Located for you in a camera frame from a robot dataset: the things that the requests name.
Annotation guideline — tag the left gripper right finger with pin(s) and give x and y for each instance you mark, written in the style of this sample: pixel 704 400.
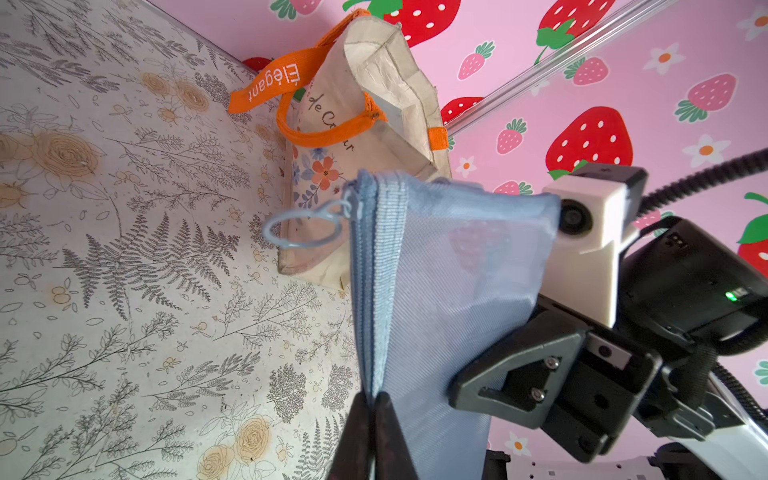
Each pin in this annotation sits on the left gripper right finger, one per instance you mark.
pixel 392 459

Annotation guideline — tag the grey mesh pouch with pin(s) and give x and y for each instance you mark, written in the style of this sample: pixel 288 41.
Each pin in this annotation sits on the grey mesh pouch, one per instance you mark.
pixel 440 271

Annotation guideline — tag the beige canvas bag orange handles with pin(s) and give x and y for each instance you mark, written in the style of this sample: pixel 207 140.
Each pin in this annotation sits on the beige canvas bag orange handles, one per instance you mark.
pixel 355 101

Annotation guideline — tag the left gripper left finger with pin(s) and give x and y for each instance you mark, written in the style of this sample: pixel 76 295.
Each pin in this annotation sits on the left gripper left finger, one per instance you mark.
pixel 354 454

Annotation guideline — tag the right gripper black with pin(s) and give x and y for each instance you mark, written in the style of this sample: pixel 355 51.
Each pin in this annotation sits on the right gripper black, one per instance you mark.
pixel 685 302

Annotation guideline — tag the right frame post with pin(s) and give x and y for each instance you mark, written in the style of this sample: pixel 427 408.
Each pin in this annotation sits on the right frame post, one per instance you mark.
pixel 621 21

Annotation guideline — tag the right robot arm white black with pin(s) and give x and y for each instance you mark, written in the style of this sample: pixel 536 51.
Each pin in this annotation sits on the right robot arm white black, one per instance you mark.
pixel 632 323

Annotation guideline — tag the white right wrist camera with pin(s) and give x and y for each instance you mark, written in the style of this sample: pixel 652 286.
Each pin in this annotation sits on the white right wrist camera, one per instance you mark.
pixel 599 205

